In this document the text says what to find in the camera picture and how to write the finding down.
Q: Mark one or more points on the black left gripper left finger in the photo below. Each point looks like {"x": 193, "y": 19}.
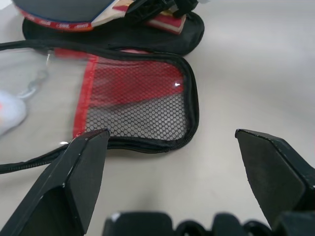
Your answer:
{"x": 61, "y": 186}

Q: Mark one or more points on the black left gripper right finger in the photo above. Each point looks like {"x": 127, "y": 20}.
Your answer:
{"x": 275, "y": 172}

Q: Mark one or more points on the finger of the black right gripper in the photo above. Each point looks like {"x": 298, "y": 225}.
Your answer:
{"x": 183, "y": 7}
{"x": 150, "y": 9}

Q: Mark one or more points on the table tennis paddle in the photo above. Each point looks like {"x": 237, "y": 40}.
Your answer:
{"x": 61, "y": 9}

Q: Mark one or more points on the black paddle case, red mesh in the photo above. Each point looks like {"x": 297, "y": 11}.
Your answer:
{"x": 137, "y": 98}

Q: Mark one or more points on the white rounded pendant, orange mark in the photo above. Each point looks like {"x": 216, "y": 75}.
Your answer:
{"x": 9, "y": 110}

